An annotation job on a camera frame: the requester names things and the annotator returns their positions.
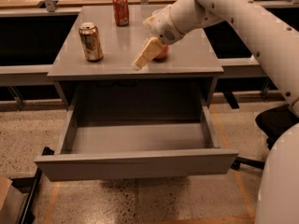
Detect open grey top drawer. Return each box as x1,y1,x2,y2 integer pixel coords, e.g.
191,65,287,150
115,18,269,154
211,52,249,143
35,91,239,182

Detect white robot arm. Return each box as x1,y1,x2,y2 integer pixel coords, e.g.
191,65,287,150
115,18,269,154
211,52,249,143
134,0,299,224

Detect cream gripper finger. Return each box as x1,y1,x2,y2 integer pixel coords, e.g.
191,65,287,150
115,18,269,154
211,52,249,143
132,37,164,70

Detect red apple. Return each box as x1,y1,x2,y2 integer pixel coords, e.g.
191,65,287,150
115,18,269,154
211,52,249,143
154,45,168,60

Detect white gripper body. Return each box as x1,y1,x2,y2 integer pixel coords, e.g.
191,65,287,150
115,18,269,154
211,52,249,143
143,5,184,45

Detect red soda can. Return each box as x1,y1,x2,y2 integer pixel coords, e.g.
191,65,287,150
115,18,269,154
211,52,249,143
112,0,129,26

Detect grey cabinet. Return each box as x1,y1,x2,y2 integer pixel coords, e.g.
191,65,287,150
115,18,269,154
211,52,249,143
47,4,224,110

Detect grey railing beam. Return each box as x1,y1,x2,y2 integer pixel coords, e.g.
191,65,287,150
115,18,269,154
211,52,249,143
0,64,53,87

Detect black office chair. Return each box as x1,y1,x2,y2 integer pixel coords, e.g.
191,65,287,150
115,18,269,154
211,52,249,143
231,105,299,170

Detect black floor stand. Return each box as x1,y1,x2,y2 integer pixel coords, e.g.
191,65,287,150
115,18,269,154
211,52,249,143
12,147,55,224

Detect gold orange soda can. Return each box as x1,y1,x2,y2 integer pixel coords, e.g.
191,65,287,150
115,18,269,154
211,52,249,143
78,22,104,62

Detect cardboard box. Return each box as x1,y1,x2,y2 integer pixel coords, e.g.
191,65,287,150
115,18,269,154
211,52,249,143
0,175,23,224

